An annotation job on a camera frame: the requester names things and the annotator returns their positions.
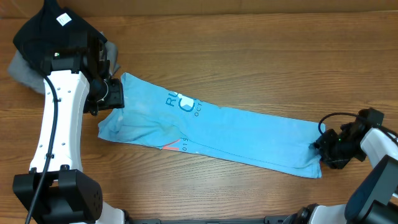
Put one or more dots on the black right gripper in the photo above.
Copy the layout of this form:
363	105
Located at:
321	146

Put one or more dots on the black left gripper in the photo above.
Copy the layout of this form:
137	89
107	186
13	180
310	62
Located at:
116	100

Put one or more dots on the light blue printed t-shirt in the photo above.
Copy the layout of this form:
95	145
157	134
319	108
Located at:
156	117

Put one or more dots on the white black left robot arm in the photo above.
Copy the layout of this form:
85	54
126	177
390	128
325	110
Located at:
55	189

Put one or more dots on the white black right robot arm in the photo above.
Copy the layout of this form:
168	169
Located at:
365	137

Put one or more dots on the folded black t-shirt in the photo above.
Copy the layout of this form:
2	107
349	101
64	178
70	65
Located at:
43	40

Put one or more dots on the folded grey t-shirt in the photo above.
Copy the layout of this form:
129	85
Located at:
20	70

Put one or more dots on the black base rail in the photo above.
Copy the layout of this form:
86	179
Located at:
265	220

